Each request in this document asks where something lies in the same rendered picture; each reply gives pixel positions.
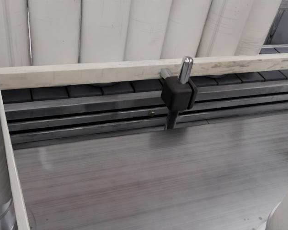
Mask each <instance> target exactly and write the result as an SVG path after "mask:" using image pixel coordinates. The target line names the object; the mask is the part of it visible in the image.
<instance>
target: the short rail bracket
mask: <svg viewBox="0 0 288 230"><path fill-rule="evenodd" d="M193 62H194V60H193V58H192V57H190V56H185V57H183V59H182V62H181V66H180V70H179V73H178V76H170V77H166V78H165V80H164V84H163V88H162V92H161V98H162V100H163V101H164V103H165V105H166V106H167V108H168V110H169V111H168V115H167V118H166V122H165V127H164V130H167V129H174V128H175V125H176V121H177V118H178V114H179V111H182V110H186V109H187V110H190V109H192V108H193V105H194V102H195V99H196V96H197V92H198V89H197V87H196V86H195V84H194V83H193V82H192V80H191V79H190V78H189V76H190V73H191V70H192V66H193Z"/></svg>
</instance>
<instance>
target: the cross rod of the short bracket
mask: <svg viewBox="0 0 288 230"><path fill-rule="evenodd" d="M160 76H161V77H162V78H163V80H165V78H166V77H170V76H173V75H172V73H171V72H170V70H169V69H168V68H164V69H162V70H161V71H160Z"/></svg>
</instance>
